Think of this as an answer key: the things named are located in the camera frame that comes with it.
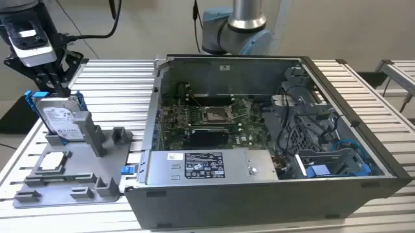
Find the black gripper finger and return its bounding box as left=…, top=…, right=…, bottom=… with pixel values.
left=56, top=50, right=84, bottom=96
left=3, top=53, right=66, bottom=96

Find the hard disk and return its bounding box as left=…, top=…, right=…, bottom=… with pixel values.
left=24, top=90, right=86, bottom=143

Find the grey metal disk bay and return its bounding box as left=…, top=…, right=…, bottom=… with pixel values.
left=297, top=147, right=371, bottom=180

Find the silver CPU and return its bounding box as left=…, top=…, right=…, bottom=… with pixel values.
left=38, top=152, right=71, bottom=170

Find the grey parts rack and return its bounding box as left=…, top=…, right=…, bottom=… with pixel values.
left=12, top=111, right=134, bottom=208

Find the green RAM stick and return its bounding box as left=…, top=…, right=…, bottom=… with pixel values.
left=27, top=174, right=94, bottom=182

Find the black RAM slot bank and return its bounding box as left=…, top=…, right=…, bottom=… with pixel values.
left=191, top=95, right=235, bottom=105

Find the CPU socket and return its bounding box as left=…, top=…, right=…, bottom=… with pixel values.
left=202, top=106, right=234, bottom=122

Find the black graphics card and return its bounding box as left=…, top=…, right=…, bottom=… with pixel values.
left=187, top=128, right=230, bottom=148

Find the silver power supply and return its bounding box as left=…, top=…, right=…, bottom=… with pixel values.
left=145, top=150, right=279, bottom=184

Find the metal socket cover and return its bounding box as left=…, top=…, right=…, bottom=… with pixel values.
left=231, top=100, right=254, bottom=115

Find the green motherboard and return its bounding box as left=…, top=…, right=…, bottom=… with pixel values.
left=159, top=97, right=277, bottom=151

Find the black open PC case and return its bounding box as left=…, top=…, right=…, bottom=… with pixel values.
left=124, top=53, right=413, bottom=230

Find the black box under table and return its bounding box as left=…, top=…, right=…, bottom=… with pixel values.
left=357, top=71, right=389, bottom=90

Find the metal slat side table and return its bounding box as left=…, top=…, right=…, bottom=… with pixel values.
left=375, top=59, right=415, bottom=91

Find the thick black cable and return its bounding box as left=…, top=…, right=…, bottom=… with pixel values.
left=63, top=0, right=123, bottom=42

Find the thin wire locking lever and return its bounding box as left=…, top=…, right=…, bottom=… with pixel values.
left=190, top=94, right=205, bottom=108

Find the black wire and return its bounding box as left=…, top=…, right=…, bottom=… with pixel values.
left=319, top=114, right=355, bottom=146

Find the black cable with plug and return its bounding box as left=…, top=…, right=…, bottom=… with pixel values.
left=401, top=93, right=411, bottom=114

